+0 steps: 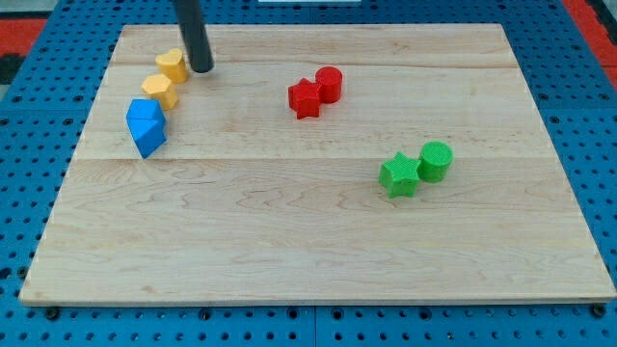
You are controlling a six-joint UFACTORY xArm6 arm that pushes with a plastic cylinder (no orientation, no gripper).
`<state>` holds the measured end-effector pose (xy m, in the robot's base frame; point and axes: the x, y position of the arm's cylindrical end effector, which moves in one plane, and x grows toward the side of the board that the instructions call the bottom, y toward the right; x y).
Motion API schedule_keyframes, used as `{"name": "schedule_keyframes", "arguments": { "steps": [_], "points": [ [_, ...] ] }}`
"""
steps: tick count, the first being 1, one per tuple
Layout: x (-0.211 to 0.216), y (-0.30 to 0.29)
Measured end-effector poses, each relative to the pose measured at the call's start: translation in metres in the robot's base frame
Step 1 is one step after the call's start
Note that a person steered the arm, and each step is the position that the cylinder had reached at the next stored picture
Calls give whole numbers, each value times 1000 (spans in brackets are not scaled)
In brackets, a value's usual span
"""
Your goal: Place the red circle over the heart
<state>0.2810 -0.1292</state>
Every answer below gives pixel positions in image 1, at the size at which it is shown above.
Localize blue cube block lower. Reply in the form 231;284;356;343
127;119;167;159

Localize light wooden board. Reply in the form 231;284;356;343
19;24;616;307

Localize green star block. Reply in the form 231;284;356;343
379;152;420;199

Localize yellow hexagon block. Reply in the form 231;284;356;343
141;74;178;110

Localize red star block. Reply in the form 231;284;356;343
288;78;321;120

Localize yellow heart block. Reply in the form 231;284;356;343
155;48;189;83

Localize blue pentagon block upper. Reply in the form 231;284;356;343
126;99;166;122

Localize red cylinder block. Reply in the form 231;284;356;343
315;67;343;103

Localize green cylinder block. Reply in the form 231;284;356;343
418;141;454;183

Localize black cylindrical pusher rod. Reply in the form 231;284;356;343
173;0;214;73

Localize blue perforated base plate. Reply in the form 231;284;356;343
1;0;616;346

